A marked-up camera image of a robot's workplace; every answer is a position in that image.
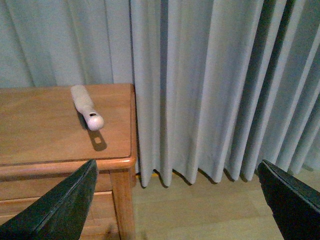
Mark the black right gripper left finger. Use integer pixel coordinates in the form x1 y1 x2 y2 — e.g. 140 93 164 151
0 159 98 240

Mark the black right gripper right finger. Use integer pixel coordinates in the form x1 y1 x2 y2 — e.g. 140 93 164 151
257 160 320 240

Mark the wooden bedside table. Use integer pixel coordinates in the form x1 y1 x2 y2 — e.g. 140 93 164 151
0 83 137 240

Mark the light green curtain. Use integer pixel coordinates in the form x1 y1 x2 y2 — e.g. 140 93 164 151
0 0 320 186

